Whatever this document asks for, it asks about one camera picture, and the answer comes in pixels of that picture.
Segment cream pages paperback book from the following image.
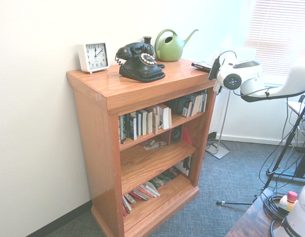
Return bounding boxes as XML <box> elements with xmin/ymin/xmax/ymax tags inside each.
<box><xmin>190</xmin><ymin>94</ymin><xmax>203</xmax><ymax>117</ymax></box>

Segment blue black cover book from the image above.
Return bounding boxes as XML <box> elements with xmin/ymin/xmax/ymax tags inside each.
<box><xmin>178</xmin><ymin>96</ymin><xmax>194</xmax><ymax>118</ymax></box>

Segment red folder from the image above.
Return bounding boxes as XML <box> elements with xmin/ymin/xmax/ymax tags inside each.
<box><xmin>181</xmin><ymin>126</ymin><xmax>193</xmax><ymax>146</ymax></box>

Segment green plastic watering can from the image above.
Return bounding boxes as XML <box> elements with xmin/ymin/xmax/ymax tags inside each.
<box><xmin>154</xmin><ymin>29</ymin><xmax>199</xmax><ymax>62</ymax></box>

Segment thick white leaning book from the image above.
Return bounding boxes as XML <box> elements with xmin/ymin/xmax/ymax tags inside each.
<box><xmin>157</xmin><ymin>103</ymin><xmax>173</xmax><ymax>131</ymax></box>

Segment small black speaker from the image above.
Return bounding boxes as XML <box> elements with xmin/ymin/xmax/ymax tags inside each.
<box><xmin>171</xmin><ymin>125</ymin><xmax>184</xmax><ymax>145</ymax></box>

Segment white floor lamp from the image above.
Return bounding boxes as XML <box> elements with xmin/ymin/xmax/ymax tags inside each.
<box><xmin>205</xmin><ymin>47</ymin><xmax>257</xmax><ymax>160</ymax></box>

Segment white cover paperback book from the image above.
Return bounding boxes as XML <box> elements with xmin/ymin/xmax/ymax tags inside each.
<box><xmin>146</xmin><ymin>110</ymin><xmax>154</xmax><ymax>134</ymax></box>

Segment black vintage rotary telephone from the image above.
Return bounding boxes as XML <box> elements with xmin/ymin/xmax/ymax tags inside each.
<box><xmin>114</xmin><ymin>42</ymin><xmax>166</xmax><ymax>83</ymax></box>

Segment dark cover paperback book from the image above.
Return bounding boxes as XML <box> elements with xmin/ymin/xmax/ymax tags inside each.
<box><xmin>141</xmin><ymin>109</ymin><xmax>148</xmax><ymax>136</ymax></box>

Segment black ceramic vase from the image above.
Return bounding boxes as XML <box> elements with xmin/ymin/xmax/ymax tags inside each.
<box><xmin>142</xmin><ymin>36</ymin><xmax>154</xmax><ymax>54</ymax></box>

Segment white window blinds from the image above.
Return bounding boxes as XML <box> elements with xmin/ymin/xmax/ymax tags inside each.
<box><xmin>243</xmin><ymin>0</ymin><xmax>305</xmax><ymax>82</ymax></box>

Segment white black illustrated book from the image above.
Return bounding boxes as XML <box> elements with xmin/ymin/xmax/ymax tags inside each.
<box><xmin>174</xmin><ymin>155</ymin><xmax>193</xmax><ymax>179</ymax></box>

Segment blue cover paperback book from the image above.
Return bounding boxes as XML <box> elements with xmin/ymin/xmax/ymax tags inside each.
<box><xmin>136</xmin><ymin>110</ymin><xmax>143</xmax><ymax>137</ymax></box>

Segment loose papers clutter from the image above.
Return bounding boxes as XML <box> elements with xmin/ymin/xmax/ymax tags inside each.
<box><xmin>142</xmin><ymin>139</ymin><xmax>167</xmax><ymax>151</ymax></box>

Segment black cover paperback book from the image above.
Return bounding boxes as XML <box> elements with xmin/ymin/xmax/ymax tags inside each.
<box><xmin>129</xmin><ymin>111</ymin><xmax>138</xmax><ymax>141</ymax></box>

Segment dark green spine book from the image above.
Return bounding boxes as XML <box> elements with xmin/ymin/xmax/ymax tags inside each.
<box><xmin>123</xmin><ymin>114</ymin><xmax>130</xmax><ymax>139</ymax></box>

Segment dark green flat book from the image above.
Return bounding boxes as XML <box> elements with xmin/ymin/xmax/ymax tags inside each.
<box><xmin>149</xmin><ymin>167</ymin><xmax>181</xmax><ymax>190</ymax></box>

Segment white illustrated leaning book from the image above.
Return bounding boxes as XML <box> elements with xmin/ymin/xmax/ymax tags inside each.
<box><xmin>142</xmin><ymin>181</ymin><xmax>161</xmax><ymax>198</ymax></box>

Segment white square alarm clock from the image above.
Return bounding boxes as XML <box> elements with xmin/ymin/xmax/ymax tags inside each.
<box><xmin>77</xmin><ymin>41</ymin><xmax>110</xmax><ymax>74</ymax></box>

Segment red spine leaning book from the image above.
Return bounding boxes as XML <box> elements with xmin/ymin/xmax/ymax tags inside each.
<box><xmin>129</xmin><ymin>185</ymin><xmax>153</xmax><ymax>201</ymax></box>

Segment red yellow emergency stop button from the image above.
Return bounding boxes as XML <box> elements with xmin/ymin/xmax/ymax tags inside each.
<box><xmin>279</xmin><ymin>191</ymin><xmax>299</xmax><ymax>213</ymax></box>

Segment wooden bookshelf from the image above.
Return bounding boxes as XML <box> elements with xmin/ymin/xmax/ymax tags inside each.
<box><xmin>66</xmin><ymin>58</ymin><xmax>217</xmax><ymax>237</ymax></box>

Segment dark wooden table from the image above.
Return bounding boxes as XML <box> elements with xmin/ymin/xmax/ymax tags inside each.
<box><xmin>225</xmin><ymin>189</ymin><xmax>291</xmax><ymax>237</ymax></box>

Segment small white red book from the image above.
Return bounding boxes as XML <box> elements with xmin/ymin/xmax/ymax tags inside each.
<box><xmin>122</xmin><ymin>194</ymin><xmax>137</xmax><ymax>217</ymax></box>

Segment black camera tripod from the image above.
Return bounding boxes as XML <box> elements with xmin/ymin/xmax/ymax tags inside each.
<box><xmin>216</xmin><ymin>86</ymin><xmax>305</xmax><ymax>206</ymax></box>

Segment black metal desk frame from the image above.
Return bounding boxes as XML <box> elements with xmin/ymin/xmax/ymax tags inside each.
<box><xmin>267</xmin><ymin>145</ymin><xmax>305</xmax><ymax>183</ymax></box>

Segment black coiled cable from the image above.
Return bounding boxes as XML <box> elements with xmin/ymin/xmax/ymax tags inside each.
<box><xmin>263</xmin><ymin>192</ymin><xmax>289</xmax><ymax>220</ymax></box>

